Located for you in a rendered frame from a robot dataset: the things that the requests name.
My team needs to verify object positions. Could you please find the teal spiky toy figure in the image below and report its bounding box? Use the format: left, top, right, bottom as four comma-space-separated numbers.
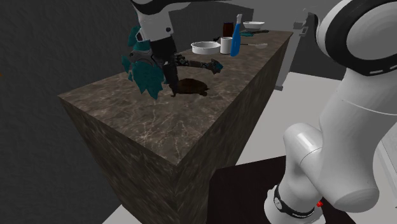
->
120, 25, 225, 101

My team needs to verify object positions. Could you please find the white shallow round pan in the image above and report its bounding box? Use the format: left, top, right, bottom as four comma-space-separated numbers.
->
190, 41, 222, 56

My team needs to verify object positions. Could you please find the dark brown turtle figure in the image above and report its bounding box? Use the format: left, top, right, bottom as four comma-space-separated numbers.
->
170, 78, 211, 98

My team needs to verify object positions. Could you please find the white cup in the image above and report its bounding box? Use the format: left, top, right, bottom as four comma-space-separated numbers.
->
219, 36, 233, 55

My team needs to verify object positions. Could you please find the blue spray bottle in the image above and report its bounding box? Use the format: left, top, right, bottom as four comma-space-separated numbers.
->
230, 13, 244, 58

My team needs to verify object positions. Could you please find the teal and black kitchen tool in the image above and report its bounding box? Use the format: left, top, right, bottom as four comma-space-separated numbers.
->
239, 29, 270, 38

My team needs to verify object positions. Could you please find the white bowl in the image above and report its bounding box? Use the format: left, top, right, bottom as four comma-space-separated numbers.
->
242, 20, 266, 31

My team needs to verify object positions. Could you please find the silver spoon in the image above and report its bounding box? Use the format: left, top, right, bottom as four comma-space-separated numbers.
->
241, 43, 268, 50

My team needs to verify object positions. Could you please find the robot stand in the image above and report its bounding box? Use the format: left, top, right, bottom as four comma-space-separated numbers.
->
205, 155, 358, 224

